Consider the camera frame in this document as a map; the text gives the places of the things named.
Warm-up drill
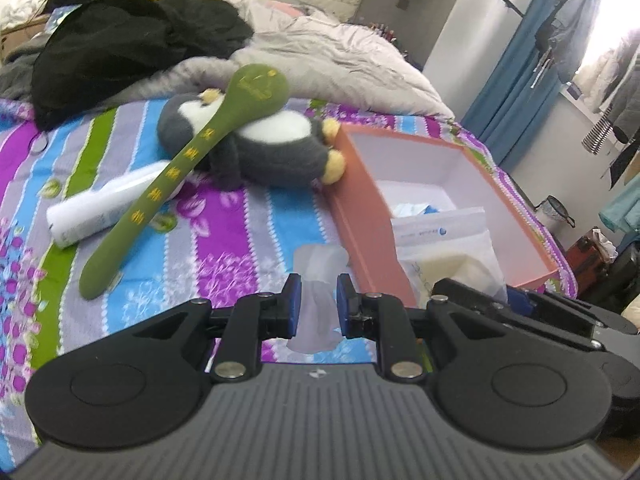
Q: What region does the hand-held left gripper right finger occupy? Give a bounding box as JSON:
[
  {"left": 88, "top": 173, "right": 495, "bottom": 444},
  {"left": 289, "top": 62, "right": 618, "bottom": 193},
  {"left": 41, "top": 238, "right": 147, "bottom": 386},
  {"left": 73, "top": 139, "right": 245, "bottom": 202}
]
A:
[{"left": 336, "top": 274, "right": 506, "bottom": 381}]

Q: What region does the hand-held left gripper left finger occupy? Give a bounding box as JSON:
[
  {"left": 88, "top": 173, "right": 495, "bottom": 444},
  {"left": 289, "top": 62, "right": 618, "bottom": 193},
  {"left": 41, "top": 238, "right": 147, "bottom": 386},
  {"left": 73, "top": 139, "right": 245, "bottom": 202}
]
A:
[{"left": 132, "top": 274, "right": 303, "bottom": 381}]

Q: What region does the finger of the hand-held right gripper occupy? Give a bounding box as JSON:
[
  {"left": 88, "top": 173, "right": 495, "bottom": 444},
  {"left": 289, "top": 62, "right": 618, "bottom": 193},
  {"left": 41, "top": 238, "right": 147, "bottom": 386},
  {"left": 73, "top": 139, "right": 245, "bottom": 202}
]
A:
[
  {"left": 432, "top": 279, "right": 508, "bottom": 318},
  {"left": 505, "top": 285, "right": 623, "bottom": 352}
]

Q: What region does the clear plastic wrapper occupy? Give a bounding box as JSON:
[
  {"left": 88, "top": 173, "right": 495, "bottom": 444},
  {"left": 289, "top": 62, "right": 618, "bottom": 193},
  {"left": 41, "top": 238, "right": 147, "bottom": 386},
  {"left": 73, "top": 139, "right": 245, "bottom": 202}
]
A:
[{"left": 287, "top": 245, "right": 351, "bottom": 353}]

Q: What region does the clear zip bag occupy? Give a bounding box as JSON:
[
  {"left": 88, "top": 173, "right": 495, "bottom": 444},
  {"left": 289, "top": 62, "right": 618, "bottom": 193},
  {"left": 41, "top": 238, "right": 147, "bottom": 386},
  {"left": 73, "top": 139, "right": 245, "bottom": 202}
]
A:
[{"left": 391, "top": 207, "right": 508, "bottom": 308}]

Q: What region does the orange cardboard box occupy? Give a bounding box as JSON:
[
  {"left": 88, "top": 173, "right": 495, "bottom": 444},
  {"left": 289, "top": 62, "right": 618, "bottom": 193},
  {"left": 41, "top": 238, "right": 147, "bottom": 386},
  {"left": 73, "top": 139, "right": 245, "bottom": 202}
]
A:
[{"left": 325, "top": 125, "right": 560, "bottom": 311}]

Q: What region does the red brown suitcase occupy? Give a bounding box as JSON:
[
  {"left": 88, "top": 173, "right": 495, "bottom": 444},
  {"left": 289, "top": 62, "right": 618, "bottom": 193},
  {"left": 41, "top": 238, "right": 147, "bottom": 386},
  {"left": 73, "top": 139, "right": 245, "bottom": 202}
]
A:
[{"left": 565, "top": 230, "right": 618, "bottom": 297}]

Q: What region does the floral striped bedsheet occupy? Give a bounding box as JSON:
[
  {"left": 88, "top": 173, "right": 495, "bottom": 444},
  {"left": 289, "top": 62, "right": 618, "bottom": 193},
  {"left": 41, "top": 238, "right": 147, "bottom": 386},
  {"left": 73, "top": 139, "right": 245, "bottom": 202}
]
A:
[{"left": 0, "top": 95, "right": 578, "bottom": 451}]

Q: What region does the black bag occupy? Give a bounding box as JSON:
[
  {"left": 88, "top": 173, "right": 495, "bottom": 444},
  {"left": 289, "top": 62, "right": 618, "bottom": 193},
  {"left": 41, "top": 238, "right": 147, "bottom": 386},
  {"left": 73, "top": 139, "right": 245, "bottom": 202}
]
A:
[{"left": 597, "top": 245, "right": 640, "bottom": 311}]

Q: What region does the teal garment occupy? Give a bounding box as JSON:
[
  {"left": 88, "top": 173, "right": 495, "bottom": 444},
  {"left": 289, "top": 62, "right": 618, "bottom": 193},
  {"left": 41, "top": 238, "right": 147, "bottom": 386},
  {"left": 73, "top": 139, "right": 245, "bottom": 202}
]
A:
[{"left": 599, "top": 175, "right": 640, "bottom": 233}]

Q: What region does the grey penguin plush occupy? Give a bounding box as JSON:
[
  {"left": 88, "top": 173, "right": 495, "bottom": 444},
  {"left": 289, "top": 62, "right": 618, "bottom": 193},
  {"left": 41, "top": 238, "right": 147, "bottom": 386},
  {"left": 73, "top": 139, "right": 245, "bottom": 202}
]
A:
[{"left": 157, "top": 89, "right": 347, "bottom": 191}]

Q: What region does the green long plush toy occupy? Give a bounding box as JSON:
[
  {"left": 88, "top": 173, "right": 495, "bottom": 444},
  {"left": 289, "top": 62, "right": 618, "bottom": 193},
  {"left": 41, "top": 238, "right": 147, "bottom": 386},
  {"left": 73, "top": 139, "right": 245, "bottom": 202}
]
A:
[{"left": 79, "top": 63, "right": 290, "bottom": 301}]

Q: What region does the striped garment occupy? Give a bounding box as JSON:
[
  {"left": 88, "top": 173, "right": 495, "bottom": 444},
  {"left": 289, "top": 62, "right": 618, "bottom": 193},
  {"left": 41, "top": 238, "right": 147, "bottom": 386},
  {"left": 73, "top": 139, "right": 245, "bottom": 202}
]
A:
[{"left": 582, "top": 119, "right": 613, "bottom": 153}]

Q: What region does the blue curtain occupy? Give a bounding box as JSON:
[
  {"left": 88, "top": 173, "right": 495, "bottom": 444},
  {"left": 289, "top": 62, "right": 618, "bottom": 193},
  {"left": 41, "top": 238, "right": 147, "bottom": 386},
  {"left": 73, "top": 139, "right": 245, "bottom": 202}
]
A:
[{"left": 460, "top": 0, "right": 586, "bottom": 171}]

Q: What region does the white spray can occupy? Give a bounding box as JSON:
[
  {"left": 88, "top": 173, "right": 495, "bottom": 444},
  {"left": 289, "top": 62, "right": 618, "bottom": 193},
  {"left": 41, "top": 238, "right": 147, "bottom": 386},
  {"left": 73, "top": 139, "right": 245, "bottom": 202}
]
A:
[{"left": 46, "top": 160, "right": 173, "bottom": 250}]

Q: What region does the dark coat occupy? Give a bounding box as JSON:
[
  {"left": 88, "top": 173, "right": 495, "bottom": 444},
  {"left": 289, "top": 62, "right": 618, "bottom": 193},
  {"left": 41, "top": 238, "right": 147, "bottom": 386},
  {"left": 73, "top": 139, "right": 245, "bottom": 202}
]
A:
[{"left": 607, "top": 35, "right": 640, "bottom": 146}]

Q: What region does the white coat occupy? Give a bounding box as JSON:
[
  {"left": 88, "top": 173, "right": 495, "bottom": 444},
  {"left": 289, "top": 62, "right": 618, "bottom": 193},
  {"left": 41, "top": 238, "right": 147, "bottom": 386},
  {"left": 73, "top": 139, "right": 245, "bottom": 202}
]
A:
[{"left": 572, "top": 45, "right": 621, "bottom": 113}]

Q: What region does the light grey duvet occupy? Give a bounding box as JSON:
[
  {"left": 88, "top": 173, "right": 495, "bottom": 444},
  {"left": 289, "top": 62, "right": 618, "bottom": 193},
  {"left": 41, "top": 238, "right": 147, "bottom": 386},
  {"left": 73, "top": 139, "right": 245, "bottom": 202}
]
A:
[{"left": 115, "top": 0, "right": 456, "bottom": 121}]

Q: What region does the row of small bottles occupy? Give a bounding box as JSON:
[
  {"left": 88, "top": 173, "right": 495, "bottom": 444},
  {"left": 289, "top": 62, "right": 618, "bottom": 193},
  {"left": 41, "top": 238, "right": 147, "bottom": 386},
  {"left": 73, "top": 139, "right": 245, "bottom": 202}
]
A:
[{"left": 367, "top": 21, "right": 408, "bottom": 56}]

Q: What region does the hanging grey-blue garment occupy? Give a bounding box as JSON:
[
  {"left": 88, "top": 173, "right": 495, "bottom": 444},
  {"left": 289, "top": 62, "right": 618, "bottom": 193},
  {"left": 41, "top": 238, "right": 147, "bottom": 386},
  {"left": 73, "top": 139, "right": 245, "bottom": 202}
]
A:
[{"left": 535, "top": 0, "right": 613, "bottom": 83}]

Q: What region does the black jacket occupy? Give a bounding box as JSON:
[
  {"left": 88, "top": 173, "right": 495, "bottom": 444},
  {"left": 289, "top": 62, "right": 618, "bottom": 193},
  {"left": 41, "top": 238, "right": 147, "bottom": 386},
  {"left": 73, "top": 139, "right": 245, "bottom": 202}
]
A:
[{"left": 31, "top": 0, "right": 256, "bottom": 131}]

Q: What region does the dark grey blanket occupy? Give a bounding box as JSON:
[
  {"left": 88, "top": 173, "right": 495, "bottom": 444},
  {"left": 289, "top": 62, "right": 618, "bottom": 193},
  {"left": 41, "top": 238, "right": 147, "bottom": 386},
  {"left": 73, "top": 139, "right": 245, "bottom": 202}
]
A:
[{"left": 0, "top": 40, "right": 51, "bottom": 101}]

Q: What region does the blue panda-print item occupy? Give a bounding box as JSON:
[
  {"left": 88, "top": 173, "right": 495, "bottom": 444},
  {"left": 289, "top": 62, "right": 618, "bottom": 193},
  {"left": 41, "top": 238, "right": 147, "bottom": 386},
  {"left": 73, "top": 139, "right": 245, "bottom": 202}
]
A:
[{"left": 47, "top": 6, "right": 81, "bottom": 26}]

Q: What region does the white cloth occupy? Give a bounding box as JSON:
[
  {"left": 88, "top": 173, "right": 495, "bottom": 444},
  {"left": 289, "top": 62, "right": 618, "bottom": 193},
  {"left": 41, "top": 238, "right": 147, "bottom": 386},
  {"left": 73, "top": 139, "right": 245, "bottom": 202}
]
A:
[{"left": 0, "top": 0, "right": 56, "bottom": 28}]

